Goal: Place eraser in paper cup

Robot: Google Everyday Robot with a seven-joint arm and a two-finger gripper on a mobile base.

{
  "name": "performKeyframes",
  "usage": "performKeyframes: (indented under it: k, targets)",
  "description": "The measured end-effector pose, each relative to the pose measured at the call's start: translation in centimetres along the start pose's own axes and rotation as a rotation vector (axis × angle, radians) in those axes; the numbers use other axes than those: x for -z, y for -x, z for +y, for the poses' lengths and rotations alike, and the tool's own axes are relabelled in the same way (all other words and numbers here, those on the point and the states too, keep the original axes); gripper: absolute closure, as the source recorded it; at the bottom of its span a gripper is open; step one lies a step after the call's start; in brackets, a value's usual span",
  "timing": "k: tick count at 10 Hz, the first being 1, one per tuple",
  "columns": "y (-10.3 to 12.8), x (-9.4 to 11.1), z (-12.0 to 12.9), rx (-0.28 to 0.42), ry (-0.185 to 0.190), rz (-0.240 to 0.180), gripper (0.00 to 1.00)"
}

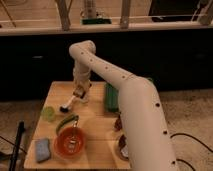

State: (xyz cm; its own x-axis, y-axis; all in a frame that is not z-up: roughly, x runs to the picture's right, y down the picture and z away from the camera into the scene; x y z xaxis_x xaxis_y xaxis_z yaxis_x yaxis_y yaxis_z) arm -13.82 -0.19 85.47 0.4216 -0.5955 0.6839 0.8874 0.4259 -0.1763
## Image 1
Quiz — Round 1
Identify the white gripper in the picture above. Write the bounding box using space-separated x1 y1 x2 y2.
60 81 91 112

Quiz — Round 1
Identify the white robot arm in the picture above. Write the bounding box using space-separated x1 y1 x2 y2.
69 40 180 171

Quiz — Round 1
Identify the green paper cup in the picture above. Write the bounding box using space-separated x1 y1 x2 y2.
41 106 55 122

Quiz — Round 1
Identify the blue grey sponge eraser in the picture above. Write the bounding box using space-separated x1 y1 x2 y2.
35 138 51 163

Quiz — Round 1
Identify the green cucumber toy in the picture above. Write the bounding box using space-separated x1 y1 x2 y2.
55 114 79 135

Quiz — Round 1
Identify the orange plastic bowl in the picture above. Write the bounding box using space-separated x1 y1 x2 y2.
54 127 85 159

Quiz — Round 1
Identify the black pole stand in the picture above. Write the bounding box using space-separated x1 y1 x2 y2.
9 121 25 171

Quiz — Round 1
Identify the dark green rectangular box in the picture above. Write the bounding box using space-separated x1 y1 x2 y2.
105 83 119 112

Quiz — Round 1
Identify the dark red small object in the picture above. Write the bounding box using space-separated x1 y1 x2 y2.
114 116 122 131

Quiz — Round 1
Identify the green base stand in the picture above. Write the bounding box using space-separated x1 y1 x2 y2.
81 0 113 26

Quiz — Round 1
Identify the black monitor screen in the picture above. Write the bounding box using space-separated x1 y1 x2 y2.
149 0 199 22

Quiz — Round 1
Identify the wooden frame post left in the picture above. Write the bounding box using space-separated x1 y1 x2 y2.
56 0 70 31

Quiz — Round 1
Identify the wooden frame post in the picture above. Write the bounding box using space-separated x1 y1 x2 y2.
120 0 131 29
56 0 70 31

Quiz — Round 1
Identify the wooden frame post right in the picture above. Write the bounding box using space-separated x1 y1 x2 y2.
120 0 131 29

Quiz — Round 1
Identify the black floor cable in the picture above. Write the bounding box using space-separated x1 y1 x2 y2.
170 132 213 171

